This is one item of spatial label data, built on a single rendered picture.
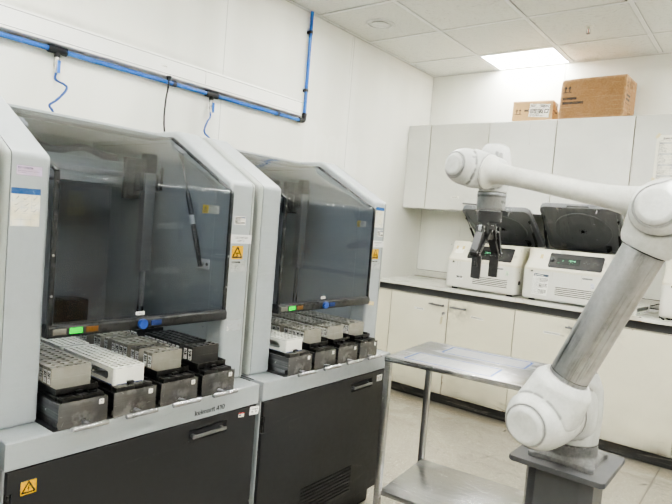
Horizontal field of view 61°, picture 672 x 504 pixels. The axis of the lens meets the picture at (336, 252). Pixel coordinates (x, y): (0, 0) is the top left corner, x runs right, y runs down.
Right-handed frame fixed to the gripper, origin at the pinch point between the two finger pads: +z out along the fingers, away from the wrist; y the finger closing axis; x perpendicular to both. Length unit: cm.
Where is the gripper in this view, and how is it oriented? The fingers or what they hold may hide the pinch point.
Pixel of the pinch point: (484, 273)
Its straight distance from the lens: 189.6
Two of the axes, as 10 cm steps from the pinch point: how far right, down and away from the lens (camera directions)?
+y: 6.2, 0.1, 7.9
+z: -0.8, 10.0, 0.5
